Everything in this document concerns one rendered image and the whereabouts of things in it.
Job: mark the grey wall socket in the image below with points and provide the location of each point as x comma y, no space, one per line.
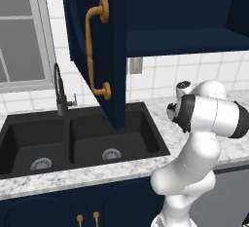
135,65

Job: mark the navy wall cabinet door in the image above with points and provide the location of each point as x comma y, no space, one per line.
113,75

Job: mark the navy wall cabinet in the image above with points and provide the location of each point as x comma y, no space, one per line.
181,16

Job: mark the navy base cupboard door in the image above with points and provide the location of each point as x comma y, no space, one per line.
39,213
129,205

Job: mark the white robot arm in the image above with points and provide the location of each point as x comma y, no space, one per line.
197,159

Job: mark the grey dishwasher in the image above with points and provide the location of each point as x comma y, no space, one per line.
227,198

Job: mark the grey framed window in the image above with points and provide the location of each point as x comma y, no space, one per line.
19,49

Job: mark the black sink tap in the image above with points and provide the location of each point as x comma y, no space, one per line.
60,101

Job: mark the black double sink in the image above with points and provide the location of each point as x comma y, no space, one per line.
84,140

